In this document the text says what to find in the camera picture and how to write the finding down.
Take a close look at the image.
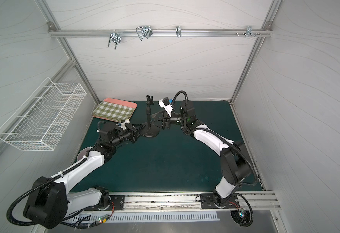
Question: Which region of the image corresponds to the black round stand base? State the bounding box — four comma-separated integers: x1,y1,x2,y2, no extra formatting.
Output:
140,127,160,138

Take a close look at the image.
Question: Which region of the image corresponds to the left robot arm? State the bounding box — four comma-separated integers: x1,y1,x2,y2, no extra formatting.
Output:
6,121,144,229

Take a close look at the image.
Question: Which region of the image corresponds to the metal double hook clamp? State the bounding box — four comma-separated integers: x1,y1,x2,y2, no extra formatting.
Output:
136,26,153,41

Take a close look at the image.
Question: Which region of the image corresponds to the metal U-bolt clamp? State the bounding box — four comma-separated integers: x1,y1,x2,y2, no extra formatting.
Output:
108,31,121,50

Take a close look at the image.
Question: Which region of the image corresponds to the white wire basket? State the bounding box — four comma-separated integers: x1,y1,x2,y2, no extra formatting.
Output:
0,78,86,151

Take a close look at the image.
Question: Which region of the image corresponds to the small metal bracket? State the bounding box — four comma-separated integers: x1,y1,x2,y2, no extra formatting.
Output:
175,26,182,38

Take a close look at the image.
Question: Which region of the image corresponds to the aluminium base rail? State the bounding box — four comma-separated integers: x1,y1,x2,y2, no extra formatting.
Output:
41,191,281,214

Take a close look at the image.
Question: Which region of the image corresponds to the white slotted cable duct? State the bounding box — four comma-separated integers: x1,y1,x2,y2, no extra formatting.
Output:
70,211,220,224

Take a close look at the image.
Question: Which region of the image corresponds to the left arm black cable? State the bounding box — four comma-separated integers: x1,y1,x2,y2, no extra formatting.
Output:
59,200,116,230

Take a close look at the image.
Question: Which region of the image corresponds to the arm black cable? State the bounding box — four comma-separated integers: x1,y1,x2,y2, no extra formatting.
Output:
230,193,254,227
59,200,116,230

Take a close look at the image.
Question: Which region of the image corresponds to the horizontal aluminium top rail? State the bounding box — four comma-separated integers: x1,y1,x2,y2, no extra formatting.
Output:
49,28,273,38

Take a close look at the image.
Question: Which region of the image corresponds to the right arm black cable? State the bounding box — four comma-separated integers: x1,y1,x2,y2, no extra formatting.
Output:
230,193,254,227

